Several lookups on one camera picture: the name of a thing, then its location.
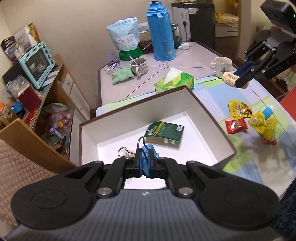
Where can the glass jar of dried fruit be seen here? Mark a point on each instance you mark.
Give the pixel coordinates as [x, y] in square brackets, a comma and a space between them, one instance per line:
[145, 42]

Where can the white power adapter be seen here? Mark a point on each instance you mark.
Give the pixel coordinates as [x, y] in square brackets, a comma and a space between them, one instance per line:
[185, 46]

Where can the white brown-edged storage box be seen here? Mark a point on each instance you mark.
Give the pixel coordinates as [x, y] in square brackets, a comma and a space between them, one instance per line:
[176, 122]

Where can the yellow chestnut snack pouch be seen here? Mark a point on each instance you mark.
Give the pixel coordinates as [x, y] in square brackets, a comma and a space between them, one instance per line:
[239, 110]

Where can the small yellow snack pouch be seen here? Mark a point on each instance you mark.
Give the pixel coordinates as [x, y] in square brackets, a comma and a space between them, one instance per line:
[264, 126]

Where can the small phone stand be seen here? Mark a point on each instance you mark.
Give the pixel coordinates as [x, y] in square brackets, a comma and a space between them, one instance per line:
[112, 58]

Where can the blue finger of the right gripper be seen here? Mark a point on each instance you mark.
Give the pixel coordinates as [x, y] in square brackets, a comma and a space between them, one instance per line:
[244, 68]
[243, 80]

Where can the dark red box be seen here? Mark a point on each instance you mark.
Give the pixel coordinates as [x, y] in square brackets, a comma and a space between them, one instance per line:
[29, 99]

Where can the teal toaster oven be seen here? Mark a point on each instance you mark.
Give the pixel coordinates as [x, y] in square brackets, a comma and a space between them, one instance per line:
[37, 64]

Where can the white cartoon mug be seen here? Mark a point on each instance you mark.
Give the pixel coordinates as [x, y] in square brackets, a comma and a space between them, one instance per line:
[221, 65]

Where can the cream hair scrunchie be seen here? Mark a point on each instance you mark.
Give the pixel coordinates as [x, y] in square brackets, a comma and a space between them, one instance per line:
[230, 79]

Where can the blue binder clip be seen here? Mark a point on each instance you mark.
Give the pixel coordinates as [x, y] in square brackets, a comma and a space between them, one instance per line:
[124, 152]

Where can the green tissue pack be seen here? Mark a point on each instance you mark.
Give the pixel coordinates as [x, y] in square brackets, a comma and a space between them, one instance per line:
[175, 78]

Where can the quilted beige chair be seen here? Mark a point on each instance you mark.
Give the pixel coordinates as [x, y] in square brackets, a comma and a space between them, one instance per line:
[16, 172]

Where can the checkered tablecloth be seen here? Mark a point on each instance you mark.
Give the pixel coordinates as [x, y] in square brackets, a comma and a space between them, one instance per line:
[270, 165]

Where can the blue thermos flask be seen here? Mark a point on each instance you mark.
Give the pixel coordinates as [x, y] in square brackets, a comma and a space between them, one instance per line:
[158, 18]

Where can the green folded cloth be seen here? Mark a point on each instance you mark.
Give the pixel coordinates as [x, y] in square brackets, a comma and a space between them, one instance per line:
[122, 75]

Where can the teal electric kettle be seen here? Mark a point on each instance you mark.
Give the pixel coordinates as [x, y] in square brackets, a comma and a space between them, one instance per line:
[177, 37]

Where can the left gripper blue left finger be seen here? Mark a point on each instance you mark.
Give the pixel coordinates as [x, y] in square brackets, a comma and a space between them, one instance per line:
[137, 167]

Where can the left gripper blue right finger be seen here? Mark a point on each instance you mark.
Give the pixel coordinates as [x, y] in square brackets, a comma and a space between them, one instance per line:
[153, 164]

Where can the black white appliance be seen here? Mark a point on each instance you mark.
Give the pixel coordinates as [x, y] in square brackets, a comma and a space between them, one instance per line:
[196, 21]

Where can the blue cream tube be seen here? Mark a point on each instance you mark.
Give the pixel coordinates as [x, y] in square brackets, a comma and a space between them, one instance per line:
[267, 112]

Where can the dark green packet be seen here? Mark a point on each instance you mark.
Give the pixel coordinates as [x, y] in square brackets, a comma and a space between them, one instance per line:
[163, 133]

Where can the spotted mug with spoon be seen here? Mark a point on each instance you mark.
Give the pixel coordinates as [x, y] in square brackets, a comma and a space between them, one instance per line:
[138, 66]

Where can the light blue resealable bag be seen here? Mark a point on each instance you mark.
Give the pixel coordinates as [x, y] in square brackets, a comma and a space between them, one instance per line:
[124, 34]

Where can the wooden shelf cabinet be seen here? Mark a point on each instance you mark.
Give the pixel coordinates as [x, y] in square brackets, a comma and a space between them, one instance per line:
[35, 139]

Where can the red candy packet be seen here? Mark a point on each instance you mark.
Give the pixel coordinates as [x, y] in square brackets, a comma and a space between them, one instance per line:
[234, 126]

